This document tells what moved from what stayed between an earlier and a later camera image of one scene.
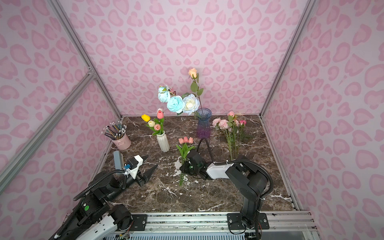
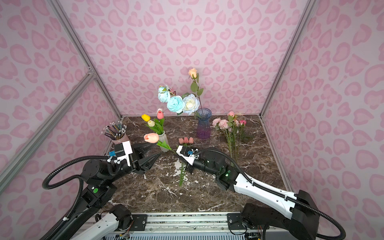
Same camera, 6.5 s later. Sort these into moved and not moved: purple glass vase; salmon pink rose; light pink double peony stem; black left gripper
Moved: black left gripper
Not moved: purple glass vase; light pink double peony stem; salmon pink rose
